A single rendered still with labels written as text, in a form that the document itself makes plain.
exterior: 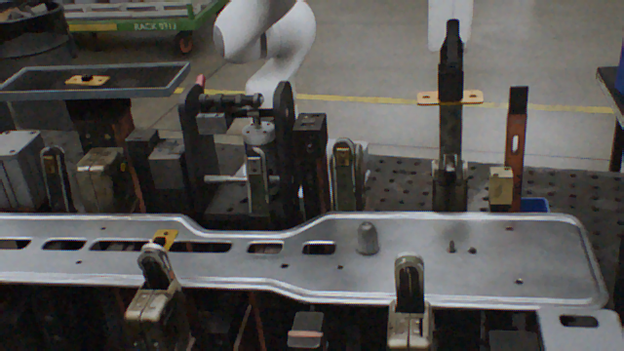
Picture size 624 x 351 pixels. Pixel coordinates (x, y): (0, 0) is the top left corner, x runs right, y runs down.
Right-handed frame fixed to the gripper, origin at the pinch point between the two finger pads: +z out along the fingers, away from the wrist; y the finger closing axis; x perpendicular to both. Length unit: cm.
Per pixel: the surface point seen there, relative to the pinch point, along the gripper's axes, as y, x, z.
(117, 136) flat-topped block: -30, -65, 23
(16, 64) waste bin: -236, -226, 81
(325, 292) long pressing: 10.3, -17.3, 27.6
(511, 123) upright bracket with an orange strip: -15.0, 9.8, 13.6
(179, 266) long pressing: 5.0, -40.9, 27.6
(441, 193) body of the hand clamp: -13.3, -0.8, 25.5
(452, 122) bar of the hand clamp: -15.3, 1.0, 13.3
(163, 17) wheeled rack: -380, -196, 100
